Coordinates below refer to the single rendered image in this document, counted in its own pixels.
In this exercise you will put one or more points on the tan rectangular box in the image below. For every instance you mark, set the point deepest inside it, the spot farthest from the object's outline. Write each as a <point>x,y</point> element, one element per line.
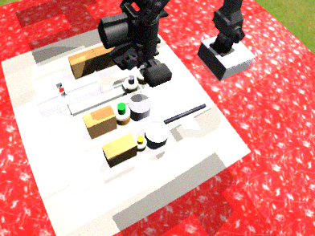
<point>120,150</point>

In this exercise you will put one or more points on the dark grey rod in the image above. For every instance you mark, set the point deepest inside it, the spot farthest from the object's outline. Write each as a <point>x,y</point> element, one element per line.
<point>184,114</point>

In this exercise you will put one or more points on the small jar with yellow lid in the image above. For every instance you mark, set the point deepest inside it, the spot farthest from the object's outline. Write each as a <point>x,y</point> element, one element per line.
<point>141,144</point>

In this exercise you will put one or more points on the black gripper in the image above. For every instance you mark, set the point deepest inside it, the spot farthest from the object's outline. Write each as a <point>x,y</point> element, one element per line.
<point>155,72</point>

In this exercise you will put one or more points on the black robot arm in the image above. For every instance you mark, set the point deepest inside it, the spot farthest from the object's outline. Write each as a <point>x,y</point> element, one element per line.
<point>121,29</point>

